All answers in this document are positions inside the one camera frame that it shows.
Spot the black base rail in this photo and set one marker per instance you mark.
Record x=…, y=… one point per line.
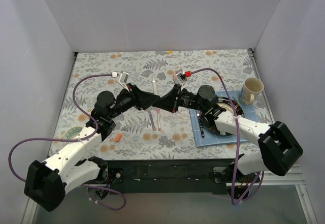
x=165, y=176

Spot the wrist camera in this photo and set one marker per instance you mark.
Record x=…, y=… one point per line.
x=181, y=78
x=123, y=76

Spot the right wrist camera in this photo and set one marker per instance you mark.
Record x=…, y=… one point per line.
x=181, y=78

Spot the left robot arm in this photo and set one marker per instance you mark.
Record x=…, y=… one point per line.
x=49, y=181

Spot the brown striped plate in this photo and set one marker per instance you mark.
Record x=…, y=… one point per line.
x=222, y=104

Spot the thin yellow pen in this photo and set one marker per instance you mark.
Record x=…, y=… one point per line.
x=154, y=86

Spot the floral tablecloth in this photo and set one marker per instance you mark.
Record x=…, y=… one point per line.
x=222, y=69

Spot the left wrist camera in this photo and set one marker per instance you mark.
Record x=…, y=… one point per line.
x=123, y=76

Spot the black handled fork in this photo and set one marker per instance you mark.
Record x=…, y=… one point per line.
x=201, y=128

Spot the white acrylic marker pink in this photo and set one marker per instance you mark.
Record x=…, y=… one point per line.
x=158, y=119

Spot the patterned small bowl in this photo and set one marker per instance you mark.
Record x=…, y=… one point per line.
x=71, y=134

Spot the cream mug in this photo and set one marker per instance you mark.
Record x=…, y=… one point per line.
x=251, y=88

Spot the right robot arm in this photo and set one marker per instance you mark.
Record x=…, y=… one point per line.
x=278, y=148

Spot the purple highlighter pen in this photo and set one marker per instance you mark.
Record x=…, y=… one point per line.
x=152, y=121

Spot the blue checkered placemat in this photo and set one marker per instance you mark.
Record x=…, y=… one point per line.
x=210, y=138

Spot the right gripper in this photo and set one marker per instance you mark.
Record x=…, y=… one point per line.
x=177, y=98

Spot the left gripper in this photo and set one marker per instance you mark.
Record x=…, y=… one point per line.
x=134, y=96

